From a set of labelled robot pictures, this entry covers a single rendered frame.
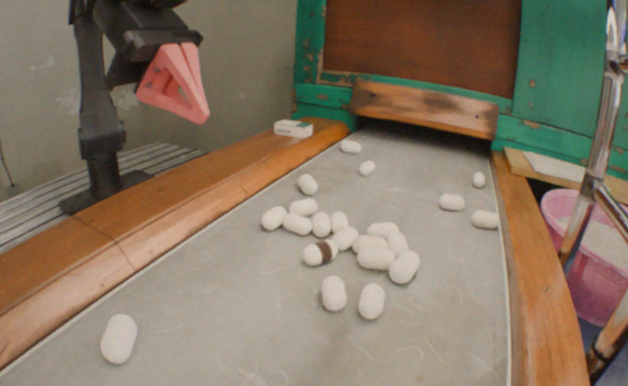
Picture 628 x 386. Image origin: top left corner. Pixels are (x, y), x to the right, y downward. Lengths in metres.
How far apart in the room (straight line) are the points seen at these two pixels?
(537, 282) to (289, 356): 0.21
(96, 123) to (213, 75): 1.51
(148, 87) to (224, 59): 1.66
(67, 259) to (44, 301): 0.05
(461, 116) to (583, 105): 0.29
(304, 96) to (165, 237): 0.55
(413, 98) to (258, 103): 1.28
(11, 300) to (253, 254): 0.22
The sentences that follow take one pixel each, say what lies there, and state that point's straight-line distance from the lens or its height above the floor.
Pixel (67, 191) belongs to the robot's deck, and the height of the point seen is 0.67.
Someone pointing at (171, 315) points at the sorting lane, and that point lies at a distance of 0.26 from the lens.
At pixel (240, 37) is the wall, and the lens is 1.93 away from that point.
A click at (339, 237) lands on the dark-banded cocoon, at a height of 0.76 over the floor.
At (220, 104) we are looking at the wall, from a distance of 2.04.
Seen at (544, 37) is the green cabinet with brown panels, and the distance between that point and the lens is 0.75.
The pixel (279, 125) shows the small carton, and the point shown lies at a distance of 0.62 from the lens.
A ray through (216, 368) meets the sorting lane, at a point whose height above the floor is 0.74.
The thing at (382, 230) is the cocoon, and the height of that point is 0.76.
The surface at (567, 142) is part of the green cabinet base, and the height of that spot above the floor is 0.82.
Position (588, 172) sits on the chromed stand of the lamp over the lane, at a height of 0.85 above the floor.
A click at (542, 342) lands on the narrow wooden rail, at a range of 0.25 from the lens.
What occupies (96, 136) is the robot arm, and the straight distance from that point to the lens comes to 0.60.
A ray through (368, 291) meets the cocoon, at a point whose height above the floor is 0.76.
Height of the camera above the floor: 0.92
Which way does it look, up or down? 24 degrees down
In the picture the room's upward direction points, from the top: 4 degrees clockwise
